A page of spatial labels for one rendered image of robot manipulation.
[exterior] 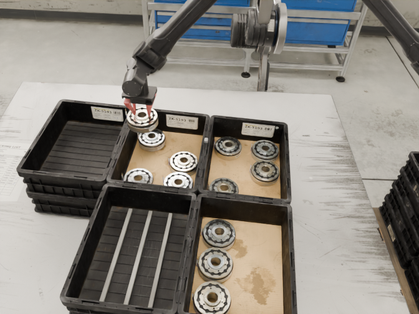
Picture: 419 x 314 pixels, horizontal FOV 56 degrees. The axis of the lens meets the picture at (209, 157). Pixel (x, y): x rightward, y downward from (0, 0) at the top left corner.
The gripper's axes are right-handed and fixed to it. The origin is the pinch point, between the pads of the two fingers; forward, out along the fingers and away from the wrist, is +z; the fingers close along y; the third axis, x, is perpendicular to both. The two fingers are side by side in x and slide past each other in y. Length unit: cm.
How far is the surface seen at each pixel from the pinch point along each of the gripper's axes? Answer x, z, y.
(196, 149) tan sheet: 8.9, 23.1, 17.1
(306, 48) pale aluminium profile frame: 196, 82, 80
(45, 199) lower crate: -22.0, 24.6, -30.8
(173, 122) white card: 17.1, 17.8, 6.8
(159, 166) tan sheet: -2.6, 22.7, 5.3
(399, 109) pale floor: 167, 112, 159
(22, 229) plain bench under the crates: -29, 35, -39
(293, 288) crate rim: -49, 12, 52
